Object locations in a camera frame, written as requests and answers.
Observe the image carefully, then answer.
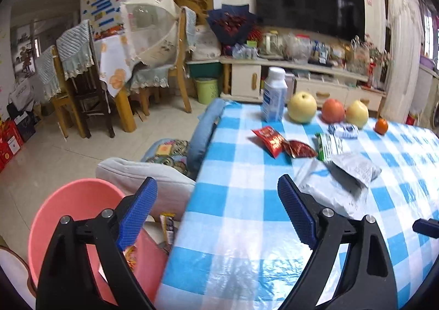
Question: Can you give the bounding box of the yellow pear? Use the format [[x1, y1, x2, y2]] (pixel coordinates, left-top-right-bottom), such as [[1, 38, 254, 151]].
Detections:
[[287, 91, 317, 124], [345, 100, 370, 129]]

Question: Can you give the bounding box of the clear plastic bag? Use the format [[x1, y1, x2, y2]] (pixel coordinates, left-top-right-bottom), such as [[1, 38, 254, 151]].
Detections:
[[285, 34, 311, 60]]

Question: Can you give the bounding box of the blue white checked tablecloth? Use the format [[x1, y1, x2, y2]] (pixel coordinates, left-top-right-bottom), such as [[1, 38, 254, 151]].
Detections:
[[154, 99, 439, 310]]

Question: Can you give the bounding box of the grey printed packet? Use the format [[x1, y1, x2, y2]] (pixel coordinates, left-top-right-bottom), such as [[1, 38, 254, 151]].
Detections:
[[324, 152, 382, 188]]

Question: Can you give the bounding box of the patterned cushion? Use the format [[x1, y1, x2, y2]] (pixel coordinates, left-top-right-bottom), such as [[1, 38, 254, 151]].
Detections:
[[141, 139, 190, 175]]

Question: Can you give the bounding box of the light wooden chair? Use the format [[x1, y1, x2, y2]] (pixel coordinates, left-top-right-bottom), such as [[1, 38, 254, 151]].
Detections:
[[132, 6, 198, 115]]

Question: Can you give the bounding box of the light grey cushion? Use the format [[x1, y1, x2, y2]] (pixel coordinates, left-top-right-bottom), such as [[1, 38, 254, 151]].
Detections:
[[96, 157, 197, 209]]

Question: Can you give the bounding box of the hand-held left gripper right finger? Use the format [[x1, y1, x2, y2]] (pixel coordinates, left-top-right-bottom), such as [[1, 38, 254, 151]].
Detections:
[[277, 174, 398, 310]]

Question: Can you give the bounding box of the pink plastic bucket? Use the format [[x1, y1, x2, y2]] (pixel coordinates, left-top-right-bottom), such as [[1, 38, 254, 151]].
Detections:
[[28, 178, 172, 310]]

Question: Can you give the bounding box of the wooden chair with knit cover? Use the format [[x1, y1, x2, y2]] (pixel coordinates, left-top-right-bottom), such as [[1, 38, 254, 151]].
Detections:
[[57, 20, 115, 139], [36, 45, 86, 139]]

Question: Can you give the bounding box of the white printed pillow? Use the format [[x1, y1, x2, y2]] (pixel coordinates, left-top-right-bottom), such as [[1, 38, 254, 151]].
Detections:
[[192, 25, 222, 60]]

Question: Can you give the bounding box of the red apple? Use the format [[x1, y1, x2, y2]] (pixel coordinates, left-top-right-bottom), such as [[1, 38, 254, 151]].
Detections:
[[322, 98, 345, 124]]

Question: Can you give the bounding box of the yellow black snack wrapper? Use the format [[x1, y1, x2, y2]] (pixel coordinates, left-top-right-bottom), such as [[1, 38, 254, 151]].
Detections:
[[159, 213, 177, 254]]

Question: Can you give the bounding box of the orange print tablecloth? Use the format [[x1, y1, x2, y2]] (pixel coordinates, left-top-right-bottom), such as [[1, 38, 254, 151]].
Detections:
[[94, 34, 138, 98]]

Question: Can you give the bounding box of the green wipes packet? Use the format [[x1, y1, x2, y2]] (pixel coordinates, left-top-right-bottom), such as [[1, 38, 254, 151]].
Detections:
[[316, 133, 344, 163]]

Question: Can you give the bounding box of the dark blue flower bouquet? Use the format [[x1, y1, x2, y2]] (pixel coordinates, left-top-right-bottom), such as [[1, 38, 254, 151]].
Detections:
[[206, 4, 258, 46]]

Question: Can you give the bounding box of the blue padded cushion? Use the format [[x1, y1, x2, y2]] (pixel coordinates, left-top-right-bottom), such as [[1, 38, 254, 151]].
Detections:
[[187, 99, 237, 173]]

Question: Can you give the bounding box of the black television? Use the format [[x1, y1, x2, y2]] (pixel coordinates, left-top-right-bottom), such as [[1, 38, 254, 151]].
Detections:
[[254, 0, 365, 44]]

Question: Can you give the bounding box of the white blue-label bottle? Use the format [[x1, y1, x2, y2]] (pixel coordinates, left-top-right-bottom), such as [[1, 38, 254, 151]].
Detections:
[[261, 67, 289, 123]]

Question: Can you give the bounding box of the glass basket with flowers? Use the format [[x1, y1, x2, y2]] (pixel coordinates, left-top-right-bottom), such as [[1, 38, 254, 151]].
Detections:
[[350, 36, 371, 74]]

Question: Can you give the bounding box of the dark red snack wrapper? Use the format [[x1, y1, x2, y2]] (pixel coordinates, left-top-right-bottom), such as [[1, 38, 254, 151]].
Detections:
[[287, 140, 318, 159]]

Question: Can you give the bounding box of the white curtain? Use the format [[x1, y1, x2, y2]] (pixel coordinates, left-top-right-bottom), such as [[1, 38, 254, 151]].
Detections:
[[381, 0, 426, 123]]

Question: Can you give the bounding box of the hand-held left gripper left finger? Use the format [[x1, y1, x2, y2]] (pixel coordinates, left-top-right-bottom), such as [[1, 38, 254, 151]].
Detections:
[[36, 176, 158, 310]]

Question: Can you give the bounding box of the green waste bin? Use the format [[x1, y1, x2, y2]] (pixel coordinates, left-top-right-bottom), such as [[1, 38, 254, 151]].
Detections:
[[195, 77, 219, 105]]

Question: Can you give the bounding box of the lace trimmed green cloth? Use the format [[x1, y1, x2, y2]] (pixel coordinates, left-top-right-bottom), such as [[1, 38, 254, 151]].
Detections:
[[130, 65, 170, 91]]

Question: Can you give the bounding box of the blue white wrapper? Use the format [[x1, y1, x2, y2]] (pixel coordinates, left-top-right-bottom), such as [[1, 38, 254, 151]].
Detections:
[[328, 123, 359, 139]]

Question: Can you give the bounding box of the white wet wipes packet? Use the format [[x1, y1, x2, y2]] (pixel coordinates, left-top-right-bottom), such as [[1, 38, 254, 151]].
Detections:
[[294, 159, 369, 219]]

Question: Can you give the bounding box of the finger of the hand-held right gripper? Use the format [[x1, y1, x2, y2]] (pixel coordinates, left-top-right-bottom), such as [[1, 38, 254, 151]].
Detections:
[[412, 218, 439, 239]]

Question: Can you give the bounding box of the red cardboard box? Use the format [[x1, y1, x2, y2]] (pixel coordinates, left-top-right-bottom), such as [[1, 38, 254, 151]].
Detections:
[[0, 118, 24, 171]]

